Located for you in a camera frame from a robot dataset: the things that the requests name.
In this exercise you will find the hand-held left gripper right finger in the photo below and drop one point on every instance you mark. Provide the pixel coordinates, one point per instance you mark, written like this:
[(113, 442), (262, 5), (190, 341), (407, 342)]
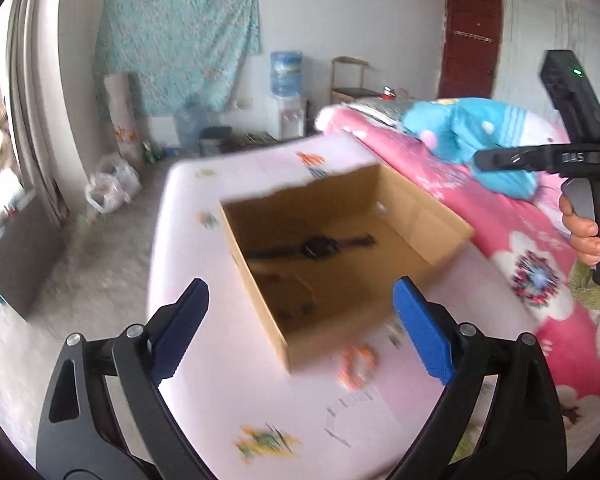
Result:
[(422, 332)]

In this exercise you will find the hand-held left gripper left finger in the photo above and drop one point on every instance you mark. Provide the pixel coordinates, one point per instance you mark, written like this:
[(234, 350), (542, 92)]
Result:
[(182, 330)]

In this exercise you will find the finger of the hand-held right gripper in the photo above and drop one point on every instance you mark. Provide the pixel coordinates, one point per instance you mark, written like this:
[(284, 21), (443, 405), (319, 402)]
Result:
[(510, 159)]

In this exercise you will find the brown cardboard box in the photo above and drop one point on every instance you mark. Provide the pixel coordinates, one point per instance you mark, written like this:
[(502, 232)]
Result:
[(360, 305)]

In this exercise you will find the person's right hand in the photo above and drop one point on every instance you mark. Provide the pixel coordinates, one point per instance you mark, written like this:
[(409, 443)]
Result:
[(585, 240)]

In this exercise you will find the pink floral blanket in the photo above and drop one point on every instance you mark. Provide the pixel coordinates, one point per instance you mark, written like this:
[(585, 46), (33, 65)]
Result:
[(485, 210)]

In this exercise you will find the blue plush blanket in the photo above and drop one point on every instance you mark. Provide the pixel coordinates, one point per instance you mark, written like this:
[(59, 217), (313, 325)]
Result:
[(460, 130)]

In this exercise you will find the white door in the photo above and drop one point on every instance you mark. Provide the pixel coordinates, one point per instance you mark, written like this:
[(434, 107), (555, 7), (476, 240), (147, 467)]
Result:
[(535, 25)]

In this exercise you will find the red door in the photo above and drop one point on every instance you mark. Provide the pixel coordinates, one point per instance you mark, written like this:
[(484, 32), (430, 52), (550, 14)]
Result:
[(470, 65)]

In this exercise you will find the pink printed table cover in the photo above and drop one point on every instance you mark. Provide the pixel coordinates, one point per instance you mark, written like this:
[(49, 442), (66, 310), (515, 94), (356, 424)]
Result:
[(260, 410)]

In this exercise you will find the metal hook rack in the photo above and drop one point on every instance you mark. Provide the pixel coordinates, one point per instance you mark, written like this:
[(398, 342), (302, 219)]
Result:
[(472, 36)]

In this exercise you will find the green patterned cloth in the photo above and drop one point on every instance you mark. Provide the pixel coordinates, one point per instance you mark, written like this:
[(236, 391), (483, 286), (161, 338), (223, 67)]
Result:
[(385, 110)]

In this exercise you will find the black wrist watch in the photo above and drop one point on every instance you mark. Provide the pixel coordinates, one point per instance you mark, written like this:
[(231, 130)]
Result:
[(317, 248)]

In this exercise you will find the red container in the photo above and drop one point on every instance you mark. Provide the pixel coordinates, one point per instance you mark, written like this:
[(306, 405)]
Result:
[(387, 93)]

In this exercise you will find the white plastic bag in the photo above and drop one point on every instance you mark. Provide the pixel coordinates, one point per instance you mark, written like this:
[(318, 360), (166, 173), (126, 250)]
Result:
[(105, 195), (127, 175)]

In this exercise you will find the dark cabinet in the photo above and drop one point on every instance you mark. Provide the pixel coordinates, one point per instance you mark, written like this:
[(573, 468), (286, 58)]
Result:
[(25, 255)]

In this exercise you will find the wooden chair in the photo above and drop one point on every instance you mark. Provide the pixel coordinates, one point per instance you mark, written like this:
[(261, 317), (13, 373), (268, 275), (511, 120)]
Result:
[(347, 92)]

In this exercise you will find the dark trash bin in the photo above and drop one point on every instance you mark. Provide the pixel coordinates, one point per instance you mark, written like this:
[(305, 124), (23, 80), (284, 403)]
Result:
[(215, 141)]

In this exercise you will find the empty clear water jug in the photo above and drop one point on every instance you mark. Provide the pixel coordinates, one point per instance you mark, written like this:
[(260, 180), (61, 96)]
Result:
[(187, 130)]

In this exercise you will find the rolled printed board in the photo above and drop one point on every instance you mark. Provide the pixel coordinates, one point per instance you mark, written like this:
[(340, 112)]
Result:
[(122, 120)]

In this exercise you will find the white water dispenser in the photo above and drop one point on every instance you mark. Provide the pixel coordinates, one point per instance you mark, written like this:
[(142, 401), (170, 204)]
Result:
[(287, 117)]

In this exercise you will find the grey curtain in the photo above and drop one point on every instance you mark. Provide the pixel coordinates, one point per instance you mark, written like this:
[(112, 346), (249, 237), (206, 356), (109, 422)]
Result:
[(40, 110)]

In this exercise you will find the teal floral wall cloth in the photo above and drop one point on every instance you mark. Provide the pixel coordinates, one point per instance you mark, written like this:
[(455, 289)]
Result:
[(180, 40)]

